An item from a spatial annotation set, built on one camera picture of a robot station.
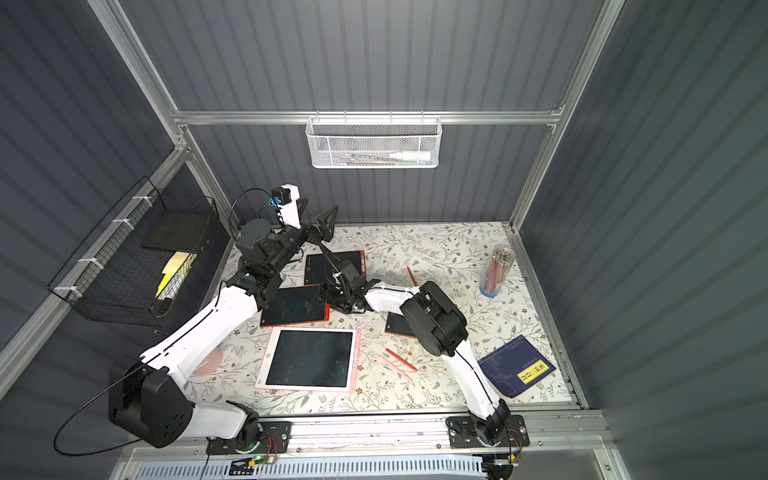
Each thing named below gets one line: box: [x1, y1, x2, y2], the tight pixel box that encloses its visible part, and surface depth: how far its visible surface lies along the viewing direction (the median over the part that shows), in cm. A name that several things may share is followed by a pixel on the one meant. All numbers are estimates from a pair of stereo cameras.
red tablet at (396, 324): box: [384, 311, 417, 338], surface depth 95 cm
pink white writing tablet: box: [255, 327, 361, 393], surface depth 91 cm
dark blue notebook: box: [478, 334, 557, 399], surface depth 85 cm
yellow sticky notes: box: [155, 251, 190, 298], surface depth 75 cm
